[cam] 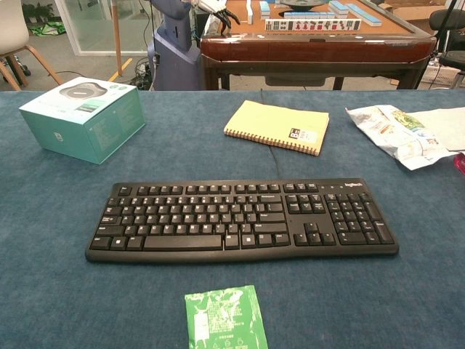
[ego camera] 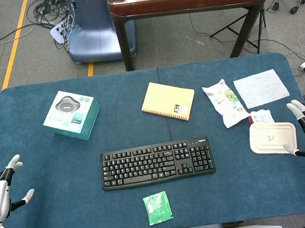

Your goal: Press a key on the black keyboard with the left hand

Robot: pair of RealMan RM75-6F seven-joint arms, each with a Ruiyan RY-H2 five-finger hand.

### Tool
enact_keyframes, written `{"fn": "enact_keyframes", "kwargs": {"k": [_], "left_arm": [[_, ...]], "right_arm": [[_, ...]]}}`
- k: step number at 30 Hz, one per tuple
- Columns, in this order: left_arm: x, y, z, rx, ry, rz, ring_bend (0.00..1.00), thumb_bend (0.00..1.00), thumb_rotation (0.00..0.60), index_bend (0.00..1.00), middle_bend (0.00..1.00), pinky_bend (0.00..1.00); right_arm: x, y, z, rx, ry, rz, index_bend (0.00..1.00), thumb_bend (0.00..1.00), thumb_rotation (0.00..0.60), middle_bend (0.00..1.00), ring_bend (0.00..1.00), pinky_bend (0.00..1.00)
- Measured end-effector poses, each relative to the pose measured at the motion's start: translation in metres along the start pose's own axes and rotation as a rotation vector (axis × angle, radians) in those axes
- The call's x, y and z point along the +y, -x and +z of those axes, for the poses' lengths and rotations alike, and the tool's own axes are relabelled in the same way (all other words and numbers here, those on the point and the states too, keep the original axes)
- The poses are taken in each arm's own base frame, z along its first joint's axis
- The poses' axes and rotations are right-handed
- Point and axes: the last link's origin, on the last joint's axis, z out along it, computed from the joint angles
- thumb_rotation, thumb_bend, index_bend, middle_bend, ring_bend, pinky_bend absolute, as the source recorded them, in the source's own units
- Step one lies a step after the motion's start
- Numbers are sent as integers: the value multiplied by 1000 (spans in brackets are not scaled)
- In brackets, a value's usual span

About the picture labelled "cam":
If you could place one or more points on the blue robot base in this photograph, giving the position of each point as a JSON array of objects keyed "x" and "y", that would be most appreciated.
[{"x": 174, "y": 62}]

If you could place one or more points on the black Logitech keyboard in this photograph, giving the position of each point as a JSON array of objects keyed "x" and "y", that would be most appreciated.
[{"x": 203, "y": 251}]

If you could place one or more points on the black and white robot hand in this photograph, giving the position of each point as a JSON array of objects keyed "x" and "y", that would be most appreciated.
[{"x": 218, "y": 12}]

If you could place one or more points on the yellow spiral notebook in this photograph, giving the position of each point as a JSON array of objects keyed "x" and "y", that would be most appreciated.
[{"x": 269, "y": 121}]

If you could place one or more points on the teal product box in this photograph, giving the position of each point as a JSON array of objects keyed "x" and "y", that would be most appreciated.
[{"x": 109, "y": 120}]

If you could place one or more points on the green sachet packet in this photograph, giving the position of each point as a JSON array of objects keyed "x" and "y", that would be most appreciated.
[{"x": 225, "y": 320}]

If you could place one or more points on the brown mahjong table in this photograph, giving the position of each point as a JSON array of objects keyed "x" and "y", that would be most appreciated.
[{"x": 312, "y": 49}]

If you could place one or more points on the white printed snack bag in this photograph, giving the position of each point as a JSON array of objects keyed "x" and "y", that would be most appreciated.
[{"x": 392, "y": 131}]

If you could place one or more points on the mahjong tile rack row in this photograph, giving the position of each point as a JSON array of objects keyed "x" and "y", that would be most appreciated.
[{"x": 312, "y": 24}]

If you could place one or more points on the wooden pole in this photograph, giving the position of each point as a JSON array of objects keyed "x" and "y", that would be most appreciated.
[{"x": 116, "y": 36}]

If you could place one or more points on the blue felt table cloth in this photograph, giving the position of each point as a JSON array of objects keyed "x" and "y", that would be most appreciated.
[{"x": 54, "y": 254}]

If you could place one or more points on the white paper sheet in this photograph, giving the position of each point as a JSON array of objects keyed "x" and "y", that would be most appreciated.
[{"x": 447, "y": 127}]

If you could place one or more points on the red object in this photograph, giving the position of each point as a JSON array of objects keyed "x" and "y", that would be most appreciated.
[{"x": 460, "y": 161}]

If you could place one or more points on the white plastic crate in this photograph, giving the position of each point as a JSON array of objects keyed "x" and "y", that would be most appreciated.
[{"x": 441, "y": 74}]

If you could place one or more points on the green bag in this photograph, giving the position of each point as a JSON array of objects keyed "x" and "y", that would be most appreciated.
[{"x": 47, "y": 28}]

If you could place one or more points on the black office chair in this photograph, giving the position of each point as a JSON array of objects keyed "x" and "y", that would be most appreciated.
[{"x": 448, "y": 32}]

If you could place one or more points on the white wooden-leg chair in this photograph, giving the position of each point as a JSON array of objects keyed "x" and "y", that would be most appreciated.
[{"x": 14, "y": 32}]

